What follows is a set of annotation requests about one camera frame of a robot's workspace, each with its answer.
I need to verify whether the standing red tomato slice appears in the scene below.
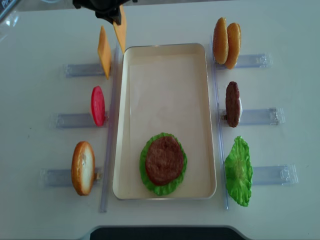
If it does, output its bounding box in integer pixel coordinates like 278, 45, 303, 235
90, 86, 105, 127

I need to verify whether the clear holder under tomato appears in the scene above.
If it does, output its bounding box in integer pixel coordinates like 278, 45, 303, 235
49, 113, 98, 129

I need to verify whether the green lettuce leaf on tray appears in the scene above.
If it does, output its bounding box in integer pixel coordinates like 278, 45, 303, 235
139, 132, 188, 196

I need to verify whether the clear holder under lettuce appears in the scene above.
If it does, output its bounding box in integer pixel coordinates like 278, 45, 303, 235
252, 164, 299, 186

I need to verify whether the clear holder under bread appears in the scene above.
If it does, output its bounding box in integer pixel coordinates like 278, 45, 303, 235
39, 167, 103, 188

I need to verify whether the right clear acrylic rail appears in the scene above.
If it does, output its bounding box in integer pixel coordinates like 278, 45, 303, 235
209, 35, 229, 211

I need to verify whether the clear holder under patty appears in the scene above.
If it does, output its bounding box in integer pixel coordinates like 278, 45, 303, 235
219, 107, 286, 126

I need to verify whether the clear holder under cheese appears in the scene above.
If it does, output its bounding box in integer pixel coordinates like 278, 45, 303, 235
63, 63, 105, 78

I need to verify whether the orange cheese slice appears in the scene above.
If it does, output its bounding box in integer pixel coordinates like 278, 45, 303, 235
113, 5, 127, 54
97, 25, 112, 79

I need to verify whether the black base panel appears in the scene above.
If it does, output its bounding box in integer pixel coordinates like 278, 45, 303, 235
90, 226, 246, 240

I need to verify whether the standing brown meat patty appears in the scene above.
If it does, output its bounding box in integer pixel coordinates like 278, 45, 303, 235
225, 81, 241, 128

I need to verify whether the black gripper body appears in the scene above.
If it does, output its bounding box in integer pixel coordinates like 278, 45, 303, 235
72, 0, 130, 25

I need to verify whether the clear acrylic rail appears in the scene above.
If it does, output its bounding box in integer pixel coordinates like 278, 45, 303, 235
99, 43, 121, 213
209, 35, 229, 211

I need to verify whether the standing orange cheese slice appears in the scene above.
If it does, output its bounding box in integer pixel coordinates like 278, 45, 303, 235
97, 25, 112, 79

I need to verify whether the left clear acrylic rail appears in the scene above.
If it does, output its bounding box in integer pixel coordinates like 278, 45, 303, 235
99, 43, 121, 213

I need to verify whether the cream rectangular serving tray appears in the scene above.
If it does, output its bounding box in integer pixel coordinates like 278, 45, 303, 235
112, 43, 217, 200

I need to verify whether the brown meat patty on tray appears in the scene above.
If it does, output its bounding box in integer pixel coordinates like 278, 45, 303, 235
145, 136, 184, 186

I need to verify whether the standing green lettuce leaf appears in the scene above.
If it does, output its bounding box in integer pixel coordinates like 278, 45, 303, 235
224, 136, 253, 207

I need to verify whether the clear holder under buns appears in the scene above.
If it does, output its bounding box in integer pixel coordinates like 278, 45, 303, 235
214, 52, 273, 71

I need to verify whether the standing orange bun slice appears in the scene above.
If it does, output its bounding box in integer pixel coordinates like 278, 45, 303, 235
224, 22, 242, 69

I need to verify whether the standing golden bun top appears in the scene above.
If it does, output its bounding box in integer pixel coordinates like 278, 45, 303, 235
212, 17, 229, 65

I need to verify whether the standing white-faced bread slice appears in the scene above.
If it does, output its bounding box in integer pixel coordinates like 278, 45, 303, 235
71, 141, 95, 196

